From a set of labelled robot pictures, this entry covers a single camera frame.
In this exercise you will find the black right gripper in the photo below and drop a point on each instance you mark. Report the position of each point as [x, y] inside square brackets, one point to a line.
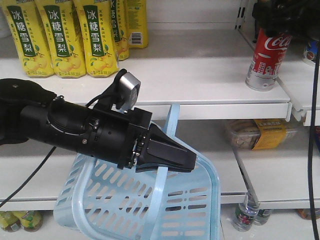
[298, 18]

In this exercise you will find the clear cookie box yellow label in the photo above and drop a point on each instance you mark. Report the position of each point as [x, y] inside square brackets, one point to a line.
[259, 134]

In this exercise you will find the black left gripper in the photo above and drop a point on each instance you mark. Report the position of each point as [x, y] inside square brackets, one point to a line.
[113, 136]

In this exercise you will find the yellow pear drink bottle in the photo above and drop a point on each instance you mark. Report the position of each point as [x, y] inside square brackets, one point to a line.
[29, 37]
[63, 32]
[101, 57]

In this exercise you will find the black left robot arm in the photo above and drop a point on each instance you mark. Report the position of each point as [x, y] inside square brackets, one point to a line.
[28, 111]

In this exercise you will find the yellow pear drink bottle right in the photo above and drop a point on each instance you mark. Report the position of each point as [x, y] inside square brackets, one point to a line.
[101, 57]

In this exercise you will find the red coca cola bottle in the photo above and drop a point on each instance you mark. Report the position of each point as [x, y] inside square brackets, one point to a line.
[268, 56]

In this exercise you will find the white metal shelf unit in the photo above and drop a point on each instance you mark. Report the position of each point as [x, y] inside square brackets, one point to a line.
[204, 71]

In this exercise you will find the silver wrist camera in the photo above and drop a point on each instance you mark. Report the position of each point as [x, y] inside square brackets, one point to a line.
[127, 88]

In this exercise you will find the light blue plastic basket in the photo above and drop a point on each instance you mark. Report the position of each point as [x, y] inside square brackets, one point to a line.
[107, 203]

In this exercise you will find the yellow pear drink bottle left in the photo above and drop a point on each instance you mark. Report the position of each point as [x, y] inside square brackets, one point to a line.
[29, 37]

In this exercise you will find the yellow pear drink bottle middle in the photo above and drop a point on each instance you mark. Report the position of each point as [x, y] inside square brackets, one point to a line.
[63, 32]

